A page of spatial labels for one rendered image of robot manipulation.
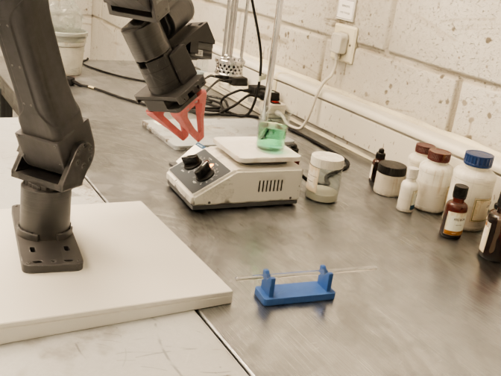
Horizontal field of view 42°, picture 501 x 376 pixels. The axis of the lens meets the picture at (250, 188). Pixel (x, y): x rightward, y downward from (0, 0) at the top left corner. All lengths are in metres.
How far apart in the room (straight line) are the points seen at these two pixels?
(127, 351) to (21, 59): 0.34
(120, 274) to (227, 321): 0.14
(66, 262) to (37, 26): 0.27
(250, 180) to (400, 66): 0.53
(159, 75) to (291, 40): 0.87
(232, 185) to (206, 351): 0.40
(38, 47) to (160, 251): 0.30
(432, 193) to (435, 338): 0.44
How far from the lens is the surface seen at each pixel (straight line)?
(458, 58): 1.35
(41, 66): 0.78
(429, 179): 1.20
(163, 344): 0.72
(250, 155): 1.07
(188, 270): 0.83
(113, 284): 0.78
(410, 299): 0.89
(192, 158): 1.10
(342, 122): 1.54
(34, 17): 0.76
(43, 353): 0.70
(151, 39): 0.95
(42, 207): 0.84
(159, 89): 0.98
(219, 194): 1.05
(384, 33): 1.51
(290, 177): 1.10
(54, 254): 0.83
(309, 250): 0.97
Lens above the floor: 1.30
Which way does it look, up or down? 20 degrees down
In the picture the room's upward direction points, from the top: 7 degrees clockwise
